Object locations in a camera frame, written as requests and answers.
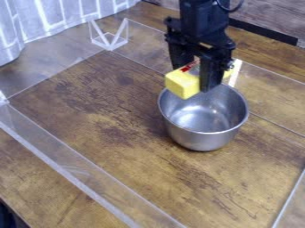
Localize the black strip on table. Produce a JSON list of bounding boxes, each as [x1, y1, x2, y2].
[[229, 18, 298, 46]]

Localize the clear acrylic enclosure panel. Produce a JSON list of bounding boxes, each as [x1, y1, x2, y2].
[[0, 18, 305, 228]]

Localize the black cable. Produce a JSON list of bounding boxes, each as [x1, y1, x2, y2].
[[216, 0, 245, 13]]

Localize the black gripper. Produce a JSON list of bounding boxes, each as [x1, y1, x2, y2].
[[165, 0, 236, 93]]

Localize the yellow butter block toy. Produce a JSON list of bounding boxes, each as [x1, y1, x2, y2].
[[163, 59, 236, 101]]

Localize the silver metal pot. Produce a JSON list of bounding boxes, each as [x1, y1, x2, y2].
[[158, 85, 249, 151]]

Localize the white grey curtain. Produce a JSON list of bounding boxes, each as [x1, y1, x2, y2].
[[0, 0, 142, 67]]

